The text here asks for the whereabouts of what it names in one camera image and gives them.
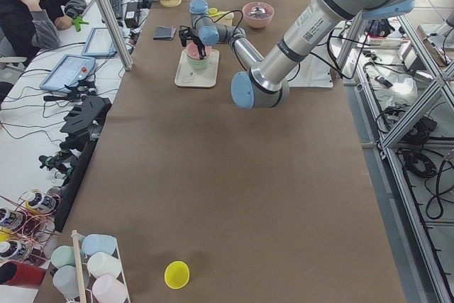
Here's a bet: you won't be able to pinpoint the stacked green bowls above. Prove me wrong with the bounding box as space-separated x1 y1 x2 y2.
186 55 211 70

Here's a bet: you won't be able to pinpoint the metal ice scoop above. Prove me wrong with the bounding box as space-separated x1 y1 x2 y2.
248 6 269 19

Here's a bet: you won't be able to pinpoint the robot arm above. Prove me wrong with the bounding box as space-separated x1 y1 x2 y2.
179 0 415 109

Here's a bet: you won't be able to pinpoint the seated person in black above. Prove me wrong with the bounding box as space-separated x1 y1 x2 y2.
1 0 87 60

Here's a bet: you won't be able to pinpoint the beige rabbit tray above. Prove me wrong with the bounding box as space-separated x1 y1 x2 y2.
174 49 219 88

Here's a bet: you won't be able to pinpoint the yellow plastic cup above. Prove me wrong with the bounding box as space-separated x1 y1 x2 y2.
164 260 190 290

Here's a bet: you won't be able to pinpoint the white wire cup rack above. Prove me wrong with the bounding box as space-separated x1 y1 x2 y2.
50 231 131 302

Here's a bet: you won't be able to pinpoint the large pink ice bowl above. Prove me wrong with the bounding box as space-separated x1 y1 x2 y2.
242 1 275 28

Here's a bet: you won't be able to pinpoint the bamboo cutting board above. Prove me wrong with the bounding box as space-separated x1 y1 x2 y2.
209 8 235 26

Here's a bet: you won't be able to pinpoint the grey folded cloth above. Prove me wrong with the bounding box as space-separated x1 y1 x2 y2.
153 26 171 40

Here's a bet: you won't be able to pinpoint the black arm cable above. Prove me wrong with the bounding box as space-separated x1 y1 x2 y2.
179 10 362 80

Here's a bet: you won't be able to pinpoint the small pink bowl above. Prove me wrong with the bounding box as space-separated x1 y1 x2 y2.
186 42 212 60

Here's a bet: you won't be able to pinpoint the blue teach pendant tablet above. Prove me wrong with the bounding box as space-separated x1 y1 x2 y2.
39 54 96 94

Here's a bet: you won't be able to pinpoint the black laptop keyboard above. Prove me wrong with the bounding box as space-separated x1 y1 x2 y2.
109 0 123 19

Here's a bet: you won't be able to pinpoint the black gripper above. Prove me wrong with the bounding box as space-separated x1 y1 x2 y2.
178 26 207 60

